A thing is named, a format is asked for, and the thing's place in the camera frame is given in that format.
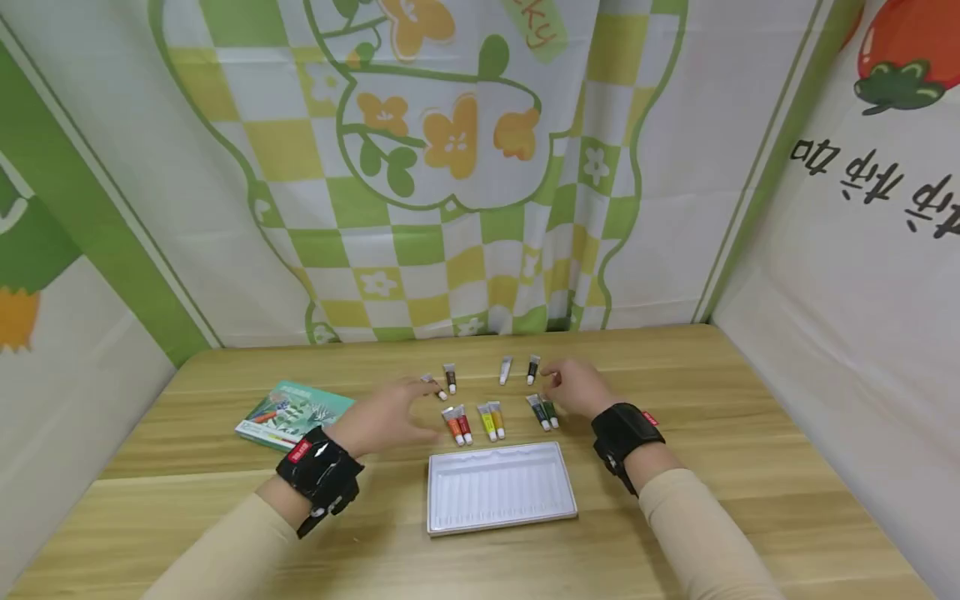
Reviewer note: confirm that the dark green paint tube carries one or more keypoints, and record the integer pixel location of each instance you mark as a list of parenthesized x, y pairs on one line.
[(538, 412)]

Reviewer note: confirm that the person's left hand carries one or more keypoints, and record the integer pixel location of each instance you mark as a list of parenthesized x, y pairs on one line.
[(375, 421)]

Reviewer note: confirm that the grey paint tube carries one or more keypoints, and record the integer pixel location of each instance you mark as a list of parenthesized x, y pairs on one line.
[(505, 370)]

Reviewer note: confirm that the black wrist band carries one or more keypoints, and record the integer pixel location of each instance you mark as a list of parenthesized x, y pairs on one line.
[(622, 433), (319, 475)]

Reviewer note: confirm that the ochre paint tube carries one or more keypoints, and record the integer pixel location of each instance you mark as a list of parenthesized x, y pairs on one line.
[(496, 419)]

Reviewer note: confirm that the black paint tube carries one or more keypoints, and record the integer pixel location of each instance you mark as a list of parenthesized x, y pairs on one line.
[(532, 369)]

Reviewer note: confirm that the person's left forearm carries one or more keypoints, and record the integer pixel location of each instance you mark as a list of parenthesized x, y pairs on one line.
[(240, 542)]

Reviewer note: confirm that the person's left fingers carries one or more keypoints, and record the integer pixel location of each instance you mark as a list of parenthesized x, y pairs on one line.
[(420, 388)]

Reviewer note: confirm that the white plastic paint tray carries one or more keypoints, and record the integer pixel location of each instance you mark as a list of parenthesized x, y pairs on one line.
[(500, 488)]

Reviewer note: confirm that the person's left thumb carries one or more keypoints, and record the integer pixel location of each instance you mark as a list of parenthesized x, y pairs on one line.
[(426, 433)]

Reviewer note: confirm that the orange paint tube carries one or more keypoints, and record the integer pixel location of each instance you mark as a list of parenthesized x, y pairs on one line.
[(453, 427)]

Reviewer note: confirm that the yellow paint tube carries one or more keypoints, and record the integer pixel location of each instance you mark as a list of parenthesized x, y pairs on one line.
[(487, 423)]

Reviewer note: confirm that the red paint tube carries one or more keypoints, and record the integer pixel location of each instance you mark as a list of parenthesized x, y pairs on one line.
[(463, 423)]

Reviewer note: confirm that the person's right hand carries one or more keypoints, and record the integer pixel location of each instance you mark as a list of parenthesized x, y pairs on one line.
[(585, 392)]

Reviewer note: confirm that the person's right forearm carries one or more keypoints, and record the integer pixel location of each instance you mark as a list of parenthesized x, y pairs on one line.
[(697, 533)]

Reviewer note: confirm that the brown paint tube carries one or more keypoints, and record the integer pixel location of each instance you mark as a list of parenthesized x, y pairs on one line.
[(450, 377)]

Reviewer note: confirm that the person's right fingers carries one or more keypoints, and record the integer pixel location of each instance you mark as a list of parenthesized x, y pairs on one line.
[(553, 385)]

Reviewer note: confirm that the green paint set box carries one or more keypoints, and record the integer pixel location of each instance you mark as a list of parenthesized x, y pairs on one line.
[(289, 414)]

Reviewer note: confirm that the light green paint tube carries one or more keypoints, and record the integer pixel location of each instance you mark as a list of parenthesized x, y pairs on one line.
[(551, 413)]

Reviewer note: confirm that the white paint tube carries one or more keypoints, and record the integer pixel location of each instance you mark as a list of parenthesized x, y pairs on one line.
[(439, 392)]

